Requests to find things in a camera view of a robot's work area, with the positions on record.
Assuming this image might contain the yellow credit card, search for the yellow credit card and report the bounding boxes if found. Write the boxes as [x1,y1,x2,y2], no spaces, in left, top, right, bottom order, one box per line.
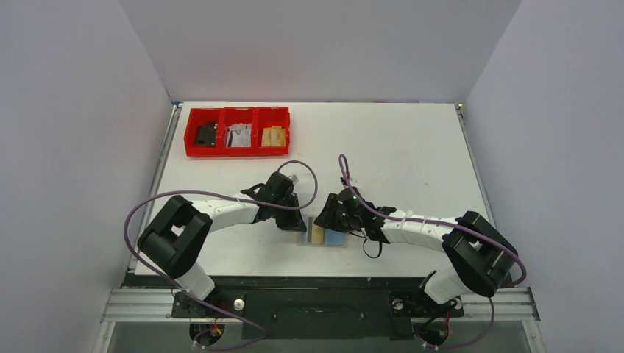
[302,217,325,245]

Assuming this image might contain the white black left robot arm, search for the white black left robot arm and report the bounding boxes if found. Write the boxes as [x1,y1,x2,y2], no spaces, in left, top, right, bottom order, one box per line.
[138,171,306,299]

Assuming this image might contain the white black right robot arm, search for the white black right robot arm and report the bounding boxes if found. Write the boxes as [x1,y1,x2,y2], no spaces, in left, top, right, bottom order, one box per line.
[314,188,517,304]

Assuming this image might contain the yellow cards in bin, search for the yellow cards in bin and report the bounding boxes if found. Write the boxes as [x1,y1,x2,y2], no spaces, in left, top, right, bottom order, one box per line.
[260,126,286,147]

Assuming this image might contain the white cards in bin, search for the white cards in bin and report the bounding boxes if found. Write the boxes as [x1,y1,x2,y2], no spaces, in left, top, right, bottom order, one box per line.
[225,124,252,148]

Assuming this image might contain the black cards in bin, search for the black cards in bin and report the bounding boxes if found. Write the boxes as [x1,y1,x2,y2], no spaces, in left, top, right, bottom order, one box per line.
[194,121,218,147]

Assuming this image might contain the red three-compartment bin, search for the red three-compartment bin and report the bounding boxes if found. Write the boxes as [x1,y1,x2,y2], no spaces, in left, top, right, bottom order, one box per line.
[184,107,291,157]

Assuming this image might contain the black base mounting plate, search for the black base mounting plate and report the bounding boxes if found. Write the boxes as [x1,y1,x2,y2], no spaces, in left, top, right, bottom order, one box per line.
[170,275,464,342]

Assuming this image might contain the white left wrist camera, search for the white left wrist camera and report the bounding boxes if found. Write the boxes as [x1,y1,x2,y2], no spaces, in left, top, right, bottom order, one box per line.
[288,174,299,185]

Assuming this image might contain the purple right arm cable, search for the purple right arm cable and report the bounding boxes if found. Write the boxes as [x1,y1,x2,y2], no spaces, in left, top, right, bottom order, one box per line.
[338,154,528,288]

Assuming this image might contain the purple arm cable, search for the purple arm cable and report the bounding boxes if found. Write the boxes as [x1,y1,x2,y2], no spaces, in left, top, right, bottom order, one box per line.
[338,154,528,288]
[122,160,319,293]

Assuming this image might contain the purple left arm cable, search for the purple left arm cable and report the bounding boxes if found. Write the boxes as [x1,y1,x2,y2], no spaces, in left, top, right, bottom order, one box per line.
[122,160,319,293]

